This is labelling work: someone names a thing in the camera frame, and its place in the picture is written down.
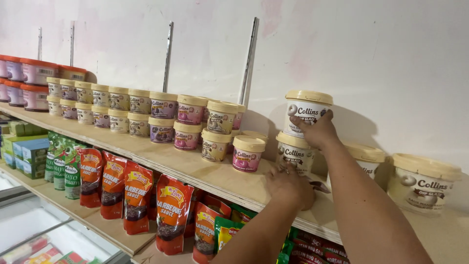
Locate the wooden shelf board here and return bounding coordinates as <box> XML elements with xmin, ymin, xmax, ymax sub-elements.
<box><xmin>0</xmin><ymin>102</ymin><xmax>469</xmax><ymax>264</ymax></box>
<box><xmin>0</xmin><ymin>161</ymin><xmax>196</xmax><ymax>264</ymax></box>

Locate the person's left hand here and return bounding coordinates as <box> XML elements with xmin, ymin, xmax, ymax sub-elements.
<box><xmin>265</xmin><ymin>161</ymin><xmax>317</xmax><ymax>212</ymax></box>

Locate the row of orange sauce pouches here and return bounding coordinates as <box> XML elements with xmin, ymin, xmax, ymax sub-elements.
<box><xmin>76</xmin><ymin>147</ymin><xmax>234</xmax><ymax>264</ymax></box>

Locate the stack of orange-lid tubs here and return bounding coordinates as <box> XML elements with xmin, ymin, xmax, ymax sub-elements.
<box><xmin>0</xmin><ymin>54</ymin><xmax>88</xmax><ymax>113</ymax></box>

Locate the row of small cream-lid tubs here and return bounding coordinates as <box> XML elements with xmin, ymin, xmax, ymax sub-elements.
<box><xmin>46</xmin><ymin>76</ymin><xmax>269</xmax><ymax>174</ymax></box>

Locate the person's right hand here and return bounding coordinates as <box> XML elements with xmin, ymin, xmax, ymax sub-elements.
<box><xmin>289</xmin><ymin>109</ymin><xmax>340</xmax><ymax>150</ymax></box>

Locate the stack of green blue boxes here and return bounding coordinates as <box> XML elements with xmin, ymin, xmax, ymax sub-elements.
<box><xmin>0</xmin><ymin>120</ymin><xmax>50</xmax><ymax>180</ymax></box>

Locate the green mayonnaise pouch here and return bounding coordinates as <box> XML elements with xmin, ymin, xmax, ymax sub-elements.
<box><xmin>53</xmin><ymin>136</ymin><xmax>70</xmax><ymax>191</ymax></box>
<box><xmin>44</xmin><ymin>131</ymin><xmax>59</xmax><ymax>183</ymax></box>
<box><xmin>64</xmin><ymin>143</ymin><xmax>88</xmax><ymax>200</ymax></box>

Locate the heap of red sauce packets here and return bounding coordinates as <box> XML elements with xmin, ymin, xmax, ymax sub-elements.
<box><xmin>288</xmin><ymin>228</ymin><xmax>351</xmax><ymax>264</ymax></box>

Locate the green yellow sauce pouch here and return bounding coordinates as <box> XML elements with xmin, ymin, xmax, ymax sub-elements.
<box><xmin>214</xmin><ymin>216</ymin><xmax>245</xmax><ymax>254</ymax></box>

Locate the glass-lid chest freezer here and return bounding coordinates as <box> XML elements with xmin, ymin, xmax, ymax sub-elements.
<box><xmin>0</xmin><ymin>172</ymin><xmax>133</xmax><ymax>264</ymax></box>

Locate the large white glaze tub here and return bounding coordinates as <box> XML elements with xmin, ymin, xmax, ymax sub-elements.
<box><xmin>386</xmin><ymin>153</ymin><xmax>463</xmax><ymax>217</ymax></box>
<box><xmin>275</xmin><ymin>131</ymin><xmax>316</xmax><ymax>176</ymax></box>
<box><xmin>325</xmin><ymin>141</ymin><xmax>386</xmax><ymax>189</ymax></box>
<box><xmin>283</xmin><ymin>90</ymin><xmax>334</xmax><ymax>139</ymax></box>

